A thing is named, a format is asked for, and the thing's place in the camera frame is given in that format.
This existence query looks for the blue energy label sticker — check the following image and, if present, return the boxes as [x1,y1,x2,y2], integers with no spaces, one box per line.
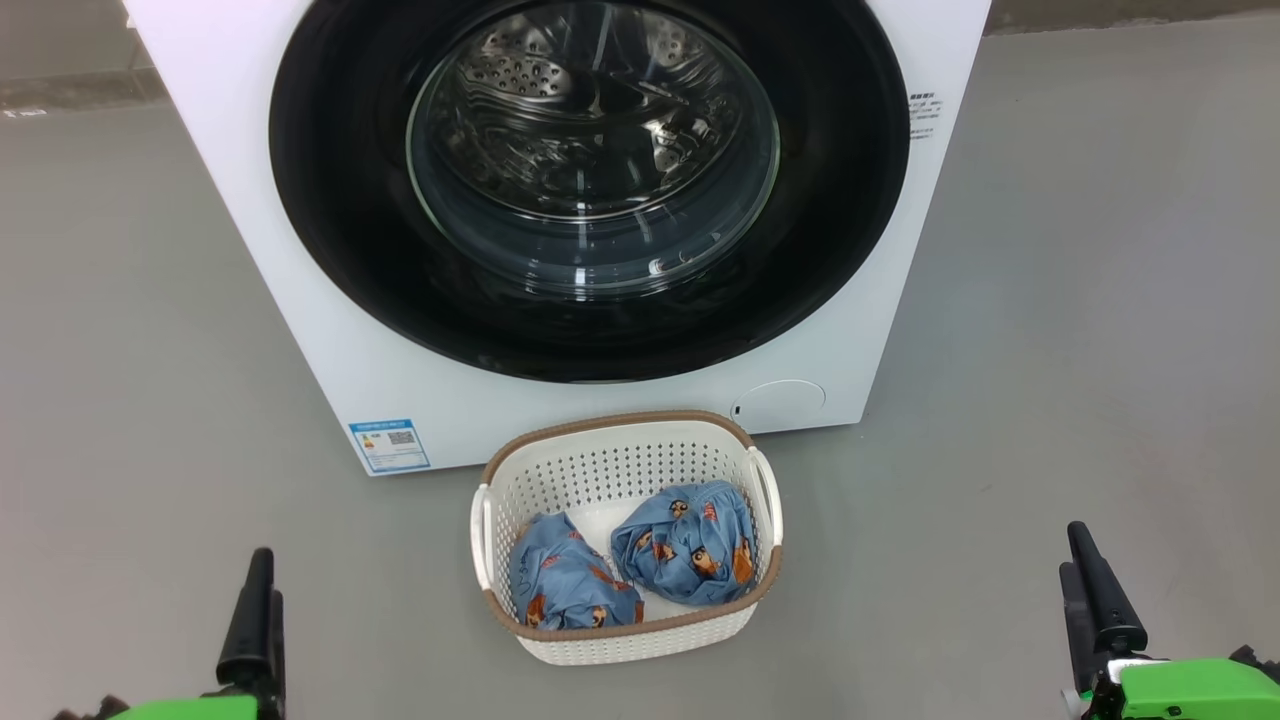
[348,419,432,474]

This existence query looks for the white perforated basket brown rim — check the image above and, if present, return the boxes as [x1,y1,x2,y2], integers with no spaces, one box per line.
[470,409,784,667]

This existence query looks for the black round glass washer door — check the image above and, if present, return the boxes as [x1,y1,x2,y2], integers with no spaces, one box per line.
[268,0,911,384]

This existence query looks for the blue bear print garment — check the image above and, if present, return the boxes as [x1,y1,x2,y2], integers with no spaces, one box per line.
[610,480,758,607]
[508,513,646,631]

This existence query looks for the white front-load washing machine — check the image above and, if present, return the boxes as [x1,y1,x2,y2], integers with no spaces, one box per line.
[120,0,993,478]

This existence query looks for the round white filter cover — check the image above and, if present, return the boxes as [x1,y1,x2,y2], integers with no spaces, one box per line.
[730,380,827,433]

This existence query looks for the stainless steel washing machine drum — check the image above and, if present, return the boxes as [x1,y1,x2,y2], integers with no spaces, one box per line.
[440,8,746,216]

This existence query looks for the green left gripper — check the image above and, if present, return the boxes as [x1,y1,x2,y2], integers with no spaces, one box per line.
[105,548,287,720]

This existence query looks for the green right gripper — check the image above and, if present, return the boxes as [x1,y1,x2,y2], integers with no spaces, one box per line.
[1060,521,1280,720]

